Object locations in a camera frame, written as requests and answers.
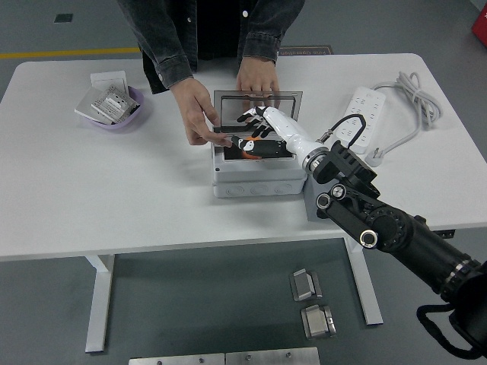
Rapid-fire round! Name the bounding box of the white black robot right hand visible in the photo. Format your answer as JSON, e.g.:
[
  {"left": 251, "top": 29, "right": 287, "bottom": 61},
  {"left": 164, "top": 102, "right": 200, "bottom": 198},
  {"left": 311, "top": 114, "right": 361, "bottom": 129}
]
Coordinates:
[{"left": 230, "top": 106, "right": 324, "bottom": 163}]

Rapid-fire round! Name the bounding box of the white power cord with plug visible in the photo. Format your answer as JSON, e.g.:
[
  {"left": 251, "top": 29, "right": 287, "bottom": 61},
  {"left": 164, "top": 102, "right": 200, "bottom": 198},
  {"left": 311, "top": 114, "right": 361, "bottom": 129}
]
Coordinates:
[{"left": 364, "top": 71, "right": 444, "bottom": 168}]

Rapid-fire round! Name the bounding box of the tall metal plate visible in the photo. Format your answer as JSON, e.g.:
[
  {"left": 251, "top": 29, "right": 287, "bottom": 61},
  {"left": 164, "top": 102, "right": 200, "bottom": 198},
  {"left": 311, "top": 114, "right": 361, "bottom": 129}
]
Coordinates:
[{"left": 224, "top": 346, "right": 320, "bottom": 365}]

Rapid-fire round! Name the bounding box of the person's right hand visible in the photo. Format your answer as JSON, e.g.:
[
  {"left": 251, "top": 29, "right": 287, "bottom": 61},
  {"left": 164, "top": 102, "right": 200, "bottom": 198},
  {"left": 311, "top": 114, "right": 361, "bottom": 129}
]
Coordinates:
[{"left": 169, "top": 77, "right": 233, "bottom": 148}]

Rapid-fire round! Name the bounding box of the printed white socket panel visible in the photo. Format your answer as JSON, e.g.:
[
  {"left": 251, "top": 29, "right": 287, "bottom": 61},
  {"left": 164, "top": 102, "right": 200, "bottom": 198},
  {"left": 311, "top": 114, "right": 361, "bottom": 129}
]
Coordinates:
[{"left": 91, "top": 84, "right": 142, "bottom": 125}]

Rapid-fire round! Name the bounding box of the white power strip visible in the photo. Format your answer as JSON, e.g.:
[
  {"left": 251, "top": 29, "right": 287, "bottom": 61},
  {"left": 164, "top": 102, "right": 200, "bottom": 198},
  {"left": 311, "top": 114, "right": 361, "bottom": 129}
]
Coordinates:
[{"left": 333, "top": 86, "right": 387, "bottom": 155}]

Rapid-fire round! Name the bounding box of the person's left hand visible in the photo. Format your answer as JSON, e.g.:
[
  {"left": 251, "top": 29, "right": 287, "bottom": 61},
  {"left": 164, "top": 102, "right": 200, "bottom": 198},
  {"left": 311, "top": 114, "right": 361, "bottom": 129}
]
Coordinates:
[{"left": 235, "top": 59, "right": 281, "bottom": 96}]

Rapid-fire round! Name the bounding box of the person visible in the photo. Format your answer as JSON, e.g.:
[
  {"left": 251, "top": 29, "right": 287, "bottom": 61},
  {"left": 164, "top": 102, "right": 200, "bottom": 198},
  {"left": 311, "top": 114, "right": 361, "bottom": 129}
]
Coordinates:
[{"left": 116, "top": 0, "right": 307, "bottom": 148}]

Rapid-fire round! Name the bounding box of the plain white switch panel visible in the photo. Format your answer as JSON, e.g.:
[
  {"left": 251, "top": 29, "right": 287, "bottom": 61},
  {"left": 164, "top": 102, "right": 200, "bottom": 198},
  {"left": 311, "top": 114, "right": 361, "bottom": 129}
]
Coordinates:
[{"left": 90, "top": 71, "right": 129, "bottom": 92}]

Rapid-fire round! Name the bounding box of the grey cube with round hole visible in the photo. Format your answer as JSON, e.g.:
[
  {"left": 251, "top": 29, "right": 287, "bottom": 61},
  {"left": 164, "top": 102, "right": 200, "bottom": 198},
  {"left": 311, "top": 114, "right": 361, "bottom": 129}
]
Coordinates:
[{"left": 303, "top": 175, "right": 336, "bottom": 224}]

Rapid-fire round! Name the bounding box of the long metal plate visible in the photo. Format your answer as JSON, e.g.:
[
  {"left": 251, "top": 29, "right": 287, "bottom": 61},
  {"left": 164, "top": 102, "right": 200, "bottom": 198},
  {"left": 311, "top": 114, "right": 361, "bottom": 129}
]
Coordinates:
[{"left": 128, "top": 353, "right": 226, "bottom": 365}]

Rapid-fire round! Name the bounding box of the brown floor sign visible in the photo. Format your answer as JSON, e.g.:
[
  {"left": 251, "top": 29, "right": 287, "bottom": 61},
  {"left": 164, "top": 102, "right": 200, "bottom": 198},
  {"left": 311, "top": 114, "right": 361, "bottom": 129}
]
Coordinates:
[{"left": 277, "top": 45, "right": 333, "bottom": 58}]

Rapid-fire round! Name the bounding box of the small grey metal block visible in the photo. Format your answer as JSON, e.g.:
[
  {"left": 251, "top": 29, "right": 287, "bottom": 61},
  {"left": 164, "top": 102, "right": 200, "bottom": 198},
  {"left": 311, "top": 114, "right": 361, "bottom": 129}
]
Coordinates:
[{"left": 288, "top": 268, "right": 324, "bottom": 303}]

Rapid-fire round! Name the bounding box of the white table leg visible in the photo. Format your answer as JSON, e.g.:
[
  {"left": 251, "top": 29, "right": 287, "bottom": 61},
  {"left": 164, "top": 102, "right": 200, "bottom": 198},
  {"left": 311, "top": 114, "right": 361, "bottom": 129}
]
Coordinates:
[
  {"left": 344, "top": 237, "right": 384, "bottom": 327},
  {"left": 84, "top": 253, "right": 116, "bottom": 353}
]

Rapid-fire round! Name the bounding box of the yellow floor tape line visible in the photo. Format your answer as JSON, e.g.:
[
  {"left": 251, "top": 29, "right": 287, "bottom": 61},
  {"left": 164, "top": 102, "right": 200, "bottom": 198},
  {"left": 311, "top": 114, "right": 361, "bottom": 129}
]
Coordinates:
[{"left": 0, "top": 47, "right": 141, "bottom": 60}]

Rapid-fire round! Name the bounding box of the large grey metal block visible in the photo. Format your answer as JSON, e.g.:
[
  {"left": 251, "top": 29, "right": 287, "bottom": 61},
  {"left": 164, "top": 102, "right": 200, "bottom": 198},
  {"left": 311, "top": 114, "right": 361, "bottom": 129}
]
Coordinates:
[{"left": 300, "top": 303, "right": 338, "bottom": 340}]

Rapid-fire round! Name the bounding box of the grey electrical box clear lid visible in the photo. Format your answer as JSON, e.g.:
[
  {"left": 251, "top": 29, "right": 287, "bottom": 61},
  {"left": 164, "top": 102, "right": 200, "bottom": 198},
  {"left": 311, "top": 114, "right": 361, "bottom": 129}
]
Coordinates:
[{"left": 211, "top": 89, "right": 308, "bottom": 198}]

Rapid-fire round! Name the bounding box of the orange cylinder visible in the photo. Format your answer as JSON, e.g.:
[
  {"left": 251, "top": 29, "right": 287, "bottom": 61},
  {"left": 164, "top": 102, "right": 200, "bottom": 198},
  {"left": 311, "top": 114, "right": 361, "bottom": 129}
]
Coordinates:
[{"left": 237, "top": 133, "right": 267, "bottom": 160}]

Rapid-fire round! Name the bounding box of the red object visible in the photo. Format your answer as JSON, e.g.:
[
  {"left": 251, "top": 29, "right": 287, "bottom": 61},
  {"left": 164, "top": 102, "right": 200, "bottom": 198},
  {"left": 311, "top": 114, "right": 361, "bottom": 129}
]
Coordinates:
[{"left": 470, "top": 7, "right": 487, "bottom": 49}]

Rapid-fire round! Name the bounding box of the purple tray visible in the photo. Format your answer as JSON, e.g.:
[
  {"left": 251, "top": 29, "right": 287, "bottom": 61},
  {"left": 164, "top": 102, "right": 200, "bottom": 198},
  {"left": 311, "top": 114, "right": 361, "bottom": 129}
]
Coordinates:
[{"left": 79, "top": 85, "right": 148, "bottom": 132}]

